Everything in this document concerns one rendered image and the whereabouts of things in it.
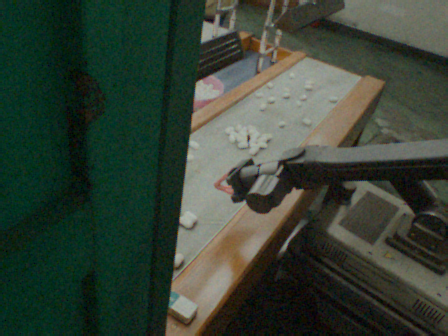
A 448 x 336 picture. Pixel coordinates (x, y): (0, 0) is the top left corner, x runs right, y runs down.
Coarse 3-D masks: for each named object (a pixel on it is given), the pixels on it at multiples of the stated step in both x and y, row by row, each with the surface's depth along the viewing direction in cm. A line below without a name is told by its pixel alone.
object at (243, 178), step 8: (248, 160) 95; (240, 168) 92; (248, 168) 90; (256, 168) 88; (232, 176) 89; (240, 176) 90; (248, 176) 89; (256, 176) 88; (232, 184) 89; (240, 184) 91; (248, 184) 89; (240, 192) 90; (248, 192) 92; (240, 200) 90
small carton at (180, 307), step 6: (174, 294) 77; (174, 300) 76; (180, 300) 76; (186, 300) 77; (168, 306) 75; (174, 306) 75; (180, 306) 75; (186, 306) 75; (192, 306) 76; (174, 312) 75; (180, 312) 74; (186, 312) 74; (192, 312) 75; (180, 318) 75; (186, 318) 74
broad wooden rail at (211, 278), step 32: (352, 96) 172; (320, 128) 145; (352, 128) 150; (256, 224) 99; (288, 224) 111; (224, 256) 90; (256, 256) 91; (192, 288) 81; (224, 288) 83; (192, 320) 76; (224, 320) 89
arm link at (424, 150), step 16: (384, 144) 68; (400, 144) 65; (416, 144) 62; (432, 144) 60; (304, 160) 78; (320, 160) 75; (336, 160) 73; (352, 160) 70; (368, 160) 67; (384, 160) 64; (400, 160) 62; (416, 160) 60; (432, 160) 58; (304, 176) 81; (320, 176) 77; (336, 176) 74; (352, 176) 71; (368, 176) 68; (384, 176) 66; (400, 176) 64; (416, 176) 61; (432, 176) 59
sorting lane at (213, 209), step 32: (320, 64) 205; (320, 96) 173; (224, 128) 139; (256, 128) 142; (288, 128) 146; (192, 160) 121; (224, 160) 123; (256, 160) 126; (192, 192) 109; (224, 192) 111; (224, 224) 101; (192, 256) 91
